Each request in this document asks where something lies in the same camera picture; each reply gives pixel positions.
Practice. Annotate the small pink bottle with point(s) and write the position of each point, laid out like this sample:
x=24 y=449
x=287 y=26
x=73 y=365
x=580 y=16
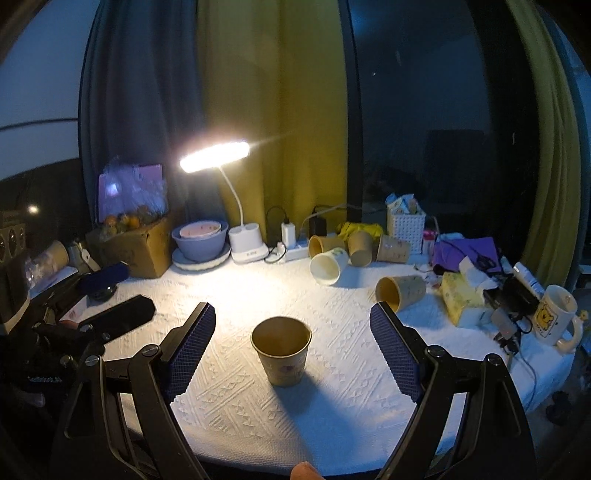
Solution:
x=429 y=241

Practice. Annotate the white bear print mug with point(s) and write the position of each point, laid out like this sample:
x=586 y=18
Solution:
x=554 y=318

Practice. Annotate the person's right hand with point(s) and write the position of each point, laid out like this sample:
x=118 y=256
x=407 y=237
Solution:
x=304 y=471

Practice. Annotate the white desk lamp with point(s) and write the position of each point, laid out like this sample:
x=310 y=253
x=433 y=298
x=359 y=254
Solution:
x=244 y=242

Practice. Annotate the clear plastic jar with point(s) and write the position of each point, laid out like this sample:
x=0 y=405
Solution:
x=46 y=262

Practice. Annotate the white tube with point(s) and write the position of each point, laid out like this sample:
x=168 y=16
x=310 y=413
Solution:
x=528 y=277

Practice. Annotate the white woven basket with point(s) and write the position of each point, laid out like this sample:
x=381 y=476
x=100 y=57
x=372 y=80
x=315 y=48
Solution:
x=405 y=226

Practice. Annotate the white charger plug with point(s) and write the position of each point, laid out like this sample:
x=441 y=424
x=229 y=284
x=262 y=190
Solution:
x=288 y=233

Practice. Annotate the grey bowl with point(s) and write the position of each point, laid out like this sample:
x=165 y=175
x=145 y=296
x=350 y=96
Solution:
x=201 y=242

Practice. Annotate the tan paper cup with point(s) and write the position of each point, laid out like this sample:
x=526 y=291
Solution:
x=392 y=249
x=360 y=248
x=401 y=290
x=322 y=243
x=280 y=355

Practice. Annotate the yellow curtain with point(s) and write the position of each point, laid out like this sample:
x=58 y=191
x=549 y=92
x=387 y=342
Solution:
x=272 y=92
x=549 y=161

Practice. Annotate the yellow tissue pack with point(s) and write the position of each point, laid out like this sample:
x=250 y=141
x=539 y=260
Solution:
x=464 y=302

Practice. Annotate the yellow cloth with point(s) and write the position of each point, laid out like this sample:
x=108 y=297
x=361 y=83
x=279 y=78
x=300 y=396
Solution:
x=362 y=228

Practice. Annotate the cardboard box with fruit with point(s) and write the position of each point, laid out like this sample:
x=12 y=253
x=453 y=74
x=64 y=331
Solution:
x=136 y=251

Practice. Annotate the white plate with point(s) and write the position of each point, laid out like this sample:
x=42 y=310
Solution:
x=184 y=264

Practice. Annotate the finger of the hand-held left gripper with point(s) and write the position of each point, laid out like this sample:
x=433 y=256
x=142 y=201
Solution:
x=104 y=276
x=121 y=313

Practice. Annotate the purple gift bag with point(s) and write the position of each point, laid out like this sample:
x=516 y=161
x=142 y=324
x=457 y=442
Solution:
x=134 y=189

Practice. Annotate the white power strip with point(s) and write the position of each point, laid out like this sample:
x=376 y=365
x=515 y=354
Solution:
x=298 y=251

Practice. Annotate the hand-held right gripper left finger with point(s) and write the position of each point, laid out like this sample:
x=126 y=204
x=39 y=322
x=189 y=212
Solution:
x=191 y=350

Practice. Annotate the black charger plug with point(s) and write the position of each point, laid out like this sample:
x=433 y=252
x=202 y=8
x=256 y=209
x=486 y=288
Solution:
x=317 y=226

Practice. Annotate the white paper cup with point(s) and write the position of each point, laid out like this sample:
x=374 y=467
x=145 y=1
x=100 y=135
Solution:
x=328 y=266

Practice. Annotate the white textured tablecloth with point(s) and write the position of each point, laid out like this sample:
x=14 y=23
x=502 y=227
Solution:
x=323 y=415

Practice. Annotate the black pouch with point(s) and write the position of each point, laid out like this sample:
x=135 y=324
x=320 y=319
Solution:
x=517 y=295

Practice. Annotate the dark grey curtain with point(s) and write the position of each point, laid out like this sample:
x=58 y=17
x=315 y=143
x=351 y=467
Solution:
x=138 y=92

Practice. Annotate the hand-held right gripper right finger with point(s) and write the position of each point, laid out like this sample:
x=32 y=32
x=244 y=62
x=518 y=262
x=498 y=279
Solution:
x=397 y=355

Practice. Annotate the purple cloth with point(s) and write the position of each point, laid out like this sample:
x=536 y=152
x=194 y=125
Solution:
x=466 y=254

